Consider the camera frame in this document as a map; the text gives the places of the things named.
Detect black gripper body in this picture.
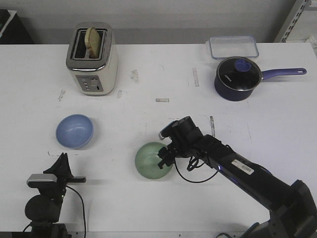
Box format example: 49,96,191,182
169,116,203,158
38,171,86,198

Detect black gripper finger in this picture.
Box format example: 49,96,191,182
158,157,173,169
48,153,65,174
158,147,168,159
64,153,72,175

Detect light green bowl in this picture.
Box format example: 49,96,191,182
135,142,173,179

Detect light blue bowl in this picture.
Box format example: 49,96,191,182
55,114,94,149

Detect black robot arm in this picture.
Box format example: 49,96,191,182
158,116,317,238
25,153,87,238

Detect dark blue saucepan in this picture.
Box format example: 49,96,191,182
214,57,307,102

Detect glass lid with blue knob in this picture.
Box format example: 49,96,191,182
217,57,262,91

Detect clear plastic food container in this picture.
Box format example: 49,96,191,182
206,35,259,60

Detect cream and chrome toaster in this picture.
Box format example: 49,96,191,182
66,22,118,96

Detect slice of toast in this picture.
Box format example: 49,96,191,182
84,27,101,59

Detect white slotted shelf upright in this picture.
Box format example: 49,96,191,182
273,0,317,43

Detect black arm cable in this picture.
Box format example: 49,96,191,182
173,156,220,183
64,185,87,238

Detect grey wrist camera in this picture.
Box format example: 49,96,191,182
26,174,57,188
158,120,177,140

